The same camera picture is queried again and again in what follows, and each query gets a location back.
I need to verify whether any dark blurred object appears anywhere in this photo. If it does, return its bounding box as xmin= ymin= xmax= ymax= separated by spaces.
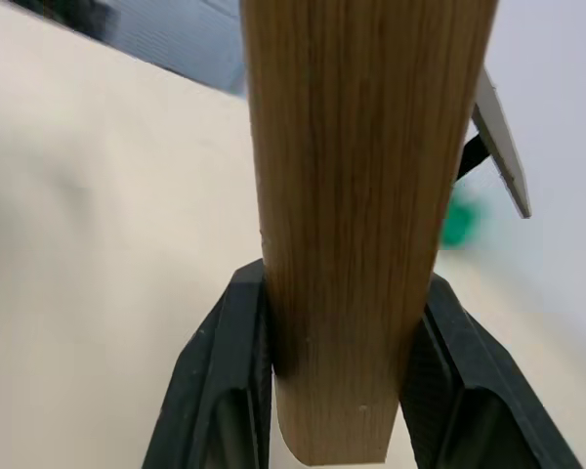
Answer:
xmin=9 ymin=0 xmax=123 ymax=43

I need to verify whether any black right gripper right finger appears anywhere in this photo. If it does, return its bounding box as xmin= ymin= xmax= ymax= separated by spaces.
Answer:
xmin=398 ymin=273 xmax=583 ymax=469

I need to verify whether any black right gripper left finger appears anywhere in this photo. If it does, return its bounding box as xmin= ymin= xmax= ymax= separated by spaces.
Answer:
xmin=141 ymin=259 xmax=277 ymax=469

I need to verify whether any grey corrugated board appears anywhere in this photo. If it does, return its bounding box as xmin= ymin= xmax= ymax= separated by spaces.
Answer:
xmin=61 ymin=0 xmax=248 ymax=94

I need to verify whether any green object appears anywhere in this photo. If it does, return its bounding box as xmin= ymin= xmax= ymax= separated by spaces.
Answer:
xmin=441 ymin=194 xmax=484 ymax=249

